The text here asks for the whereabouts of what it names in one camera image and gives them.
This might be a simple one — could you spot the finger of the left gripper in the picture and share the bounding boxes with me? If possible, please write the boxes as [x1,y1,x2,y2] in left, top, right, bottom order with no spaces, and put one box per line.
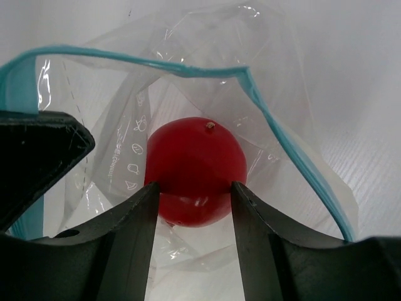
[1,111,95,231]

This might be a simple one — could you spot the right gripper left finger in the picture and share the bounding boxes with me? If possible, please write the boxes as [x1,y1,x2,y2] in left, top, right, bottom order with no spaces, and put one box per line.
[1,182,159,300]

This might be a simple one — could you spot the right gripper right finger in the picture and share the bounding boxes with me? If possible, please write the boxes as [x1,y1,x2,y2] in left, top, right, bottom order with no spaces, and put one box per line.
[231,182,400,300]

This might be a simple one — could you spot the red fake apple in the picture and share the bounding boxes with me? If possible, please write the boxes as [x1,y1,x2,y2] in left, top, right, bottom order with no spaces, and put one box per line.
[145,117,247,228]

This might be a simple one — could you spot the clear zip top bag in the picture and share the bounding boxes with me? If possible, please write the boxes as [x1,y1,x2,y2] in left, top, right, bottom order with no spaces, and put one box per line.
[0,3,361,283]

